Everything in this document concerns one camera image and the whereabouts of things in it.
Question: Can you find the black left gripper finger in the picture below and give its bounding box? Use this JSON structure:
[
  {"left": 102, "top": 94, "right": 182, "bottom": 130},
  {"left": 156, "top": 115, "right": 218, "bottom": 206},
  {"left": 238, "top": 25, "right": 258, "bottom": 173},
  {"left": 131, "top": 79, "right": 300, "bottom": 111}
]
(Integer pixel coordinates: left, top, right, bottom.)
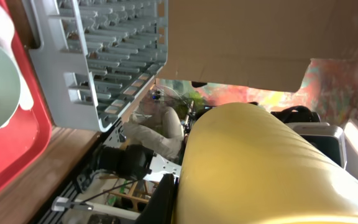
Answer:
[{"left": 134, "top": 174, "right": 176, "bottom": 224}]

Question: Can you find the yellow plastic cup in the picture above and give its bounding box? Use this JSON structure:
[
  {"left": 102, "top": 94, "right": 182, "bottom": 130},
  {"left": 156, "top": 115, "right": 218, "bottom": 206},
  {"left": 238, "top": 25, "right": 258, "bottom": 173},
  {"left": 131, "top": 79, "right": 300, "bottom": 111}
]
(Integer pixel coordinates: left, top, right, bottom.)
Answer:
[{"left": 172, "top": 103, "right": 358, "bottom": 224}]

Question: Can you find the grey dishwasher rack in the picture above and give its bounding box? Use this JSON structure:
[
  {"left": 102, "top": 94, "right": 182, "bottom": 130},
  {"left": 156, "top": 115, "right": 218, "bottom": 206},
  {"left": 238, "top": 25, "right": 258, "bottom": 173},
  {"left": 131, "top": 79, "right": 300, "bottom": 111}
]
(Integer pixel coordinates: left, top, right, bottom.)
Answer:
[{"left": 27, "top": 0, "right": 168, "bottom": 132}]

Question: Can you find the person in beige clothes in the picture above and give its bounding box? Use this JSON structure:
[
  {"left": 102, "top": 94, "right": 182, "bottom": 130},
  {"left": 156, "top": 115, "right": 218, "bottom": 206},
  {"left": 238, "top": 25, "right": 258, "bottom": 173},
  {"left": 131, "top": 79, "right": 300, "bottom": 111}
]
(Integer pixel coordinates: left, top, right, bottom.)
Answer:
[{"left": 123, "top": 106, "right": 185, "bottom": 161}]

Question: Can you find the red plastic tray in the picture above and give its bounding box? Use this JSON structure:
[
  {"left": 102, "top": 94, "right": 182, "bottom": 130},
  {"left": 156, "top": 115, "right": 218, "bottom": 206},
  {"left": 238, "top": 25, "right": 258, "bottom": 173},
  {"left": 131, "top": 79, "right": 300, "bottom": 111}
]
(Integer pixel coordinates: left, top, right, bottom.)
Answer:
[{"left": 0, "top": 0, "right": 53, "bottom": 208}]

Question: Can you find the cardboard box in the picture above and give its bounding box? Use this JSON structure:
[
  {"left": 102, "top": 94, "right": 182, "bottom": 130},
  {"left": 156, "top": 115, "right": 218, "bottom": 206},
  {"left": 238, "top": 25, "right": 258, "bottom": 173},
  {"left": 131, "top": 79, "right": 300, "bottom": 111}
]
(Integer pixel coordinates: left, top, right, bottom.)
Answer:
[{"left": 159, "top": 0, "right": 358, "bottom": 92}]

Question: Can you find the white plastic spoon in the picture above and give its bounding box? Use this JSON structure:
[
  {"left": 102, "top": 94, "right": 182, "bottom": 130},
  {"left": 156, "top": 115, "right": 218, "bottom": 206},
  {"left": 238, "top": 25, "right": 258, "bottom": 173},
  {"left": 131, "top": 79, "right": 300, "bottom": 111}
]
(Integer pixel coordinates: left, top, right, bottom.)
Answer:
[{"left": 0, "top": 6, "right": 34, "bottom": 111}]

